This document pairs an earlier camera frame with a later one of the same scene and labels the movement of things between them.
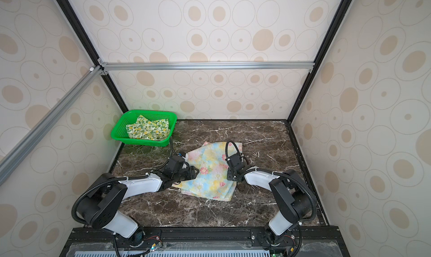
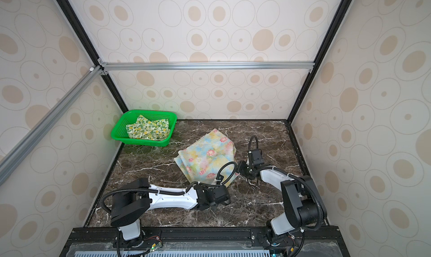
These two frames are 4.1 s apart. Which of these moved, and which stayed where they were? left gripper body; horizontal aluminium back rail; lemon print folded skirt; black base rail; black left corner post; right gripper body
Moved: right gripper body; left gripper body
Stayed: black left corner post; black base rail; horizontal aluminium back rail; lemon print folded skirt
